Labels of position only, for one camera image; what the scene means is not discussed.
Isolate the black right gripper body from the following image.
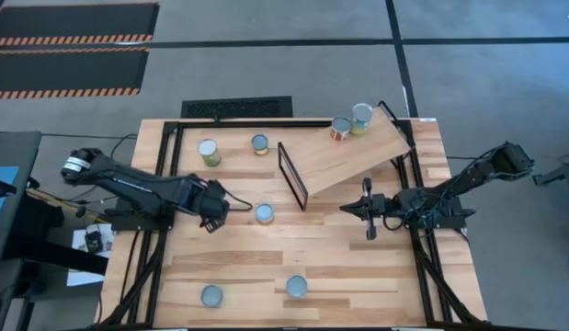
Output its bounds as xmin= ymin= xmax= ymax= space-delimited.
xmin=362 ymin=177 xmax=400 ymax=241

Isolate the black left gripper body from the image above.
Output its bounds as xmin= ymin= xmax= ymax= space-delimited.
xmin=176 ymin=177 xmax=231 ymax=223

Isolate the tall light green labelled can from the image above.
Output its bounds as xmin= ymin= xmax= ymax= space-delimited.
xmin=197 ymin=138 xmax=222 ymax=167

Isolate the short yellow orange labelled can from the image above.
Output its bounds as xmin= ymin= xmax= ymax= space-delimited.
xmin=255 ymin=203 xmax=276 ymax=225

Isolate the green oranges labelled can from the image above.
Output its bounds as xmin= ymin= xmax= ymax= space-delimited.
xmin=250 ymin=133 xmax=270 ymax=156

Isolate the red orange labelled can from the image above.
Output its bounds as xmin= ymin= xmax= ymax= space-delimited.
xmin=330 ymin=115 xmax=353 ymax=142

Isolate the tall yellow teal labelled can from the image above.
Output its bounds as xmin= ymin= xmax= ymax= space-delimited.
xmin=350 ymin=102 xmax=374 ymax=136

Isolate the yellow-green can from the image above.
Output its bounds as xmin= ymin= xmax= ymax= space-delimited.
xmin=285 ymin=274 xmax=309 ymax=300

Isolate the black floor vent grille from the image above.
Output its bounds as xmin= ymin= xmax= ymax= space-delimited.
xmin=180 ymin=95 xmax=294 ymax=120

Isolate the small black electronic device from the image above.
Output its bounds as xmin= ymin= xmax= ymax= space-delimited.
xmin=84 ymin=230 xmax=104 ymax=253

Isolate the white paper sheet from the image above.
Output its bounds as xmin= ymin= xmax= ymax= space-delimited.
xmin=65 ymin=223 xmax=115 ymax=287

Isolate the dark metal stand leg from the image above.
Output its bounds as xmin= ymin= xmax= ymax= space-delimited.
xmin=531 ymin=154 xmax=569 ymax=188

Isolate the black hazard striped floor mat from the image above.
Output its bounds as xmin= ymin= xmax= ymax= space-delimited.
xmin=0 ymin=47 xmax=151 ymax=100
xmin=0 ymin=2 xmax=160 ymax=47

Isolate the dark grey desk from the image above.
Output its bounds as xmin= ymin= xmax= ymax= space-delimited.
xmin=0 ymin=131 xmax=43 ymax=266

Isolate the blue pad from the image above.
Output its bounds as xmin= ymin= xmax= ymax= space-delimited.
xmin=0 ymin=165 xmax=20 ymax=235

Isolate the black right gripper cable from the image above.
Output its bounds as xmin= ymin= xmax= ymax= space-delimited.
xmin=381 ymin=197 xmax=432 ymax=232

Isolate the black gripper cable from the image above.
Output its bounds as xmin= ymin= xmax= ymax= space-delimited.
xmin=381 ymin=197 xmax=432 ymax=232
xmin=222 ymin=188 xmax=254 ymax=213

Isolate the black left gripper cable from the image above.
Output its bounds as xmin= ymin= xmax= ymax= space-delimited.
xmin=222 ymin=188 xmax=254 ymax=213

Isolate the black aluminium table frame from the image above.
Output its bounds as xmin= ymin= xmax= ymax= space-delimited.
xmin=93 ymin=118 xmax=492 ymax=330

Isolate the black power cable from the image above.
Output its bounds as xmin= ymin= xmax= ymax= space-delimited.
xmin=40 ymin=131 xmax=139 ymax=203

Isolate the yellow cable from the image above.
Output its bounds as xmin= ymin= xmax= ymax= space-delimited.
xmin=26 ymin=188 xmax=110 ymax=224

